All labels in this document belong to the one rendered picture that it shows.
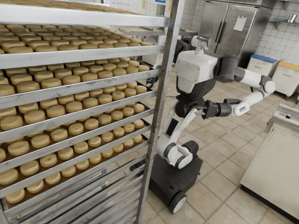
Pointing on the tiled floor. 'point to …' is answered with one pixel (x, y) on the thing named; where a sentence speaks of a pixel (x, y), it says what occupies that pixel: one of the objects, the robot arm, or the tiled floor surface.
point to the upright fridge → (265, 16)
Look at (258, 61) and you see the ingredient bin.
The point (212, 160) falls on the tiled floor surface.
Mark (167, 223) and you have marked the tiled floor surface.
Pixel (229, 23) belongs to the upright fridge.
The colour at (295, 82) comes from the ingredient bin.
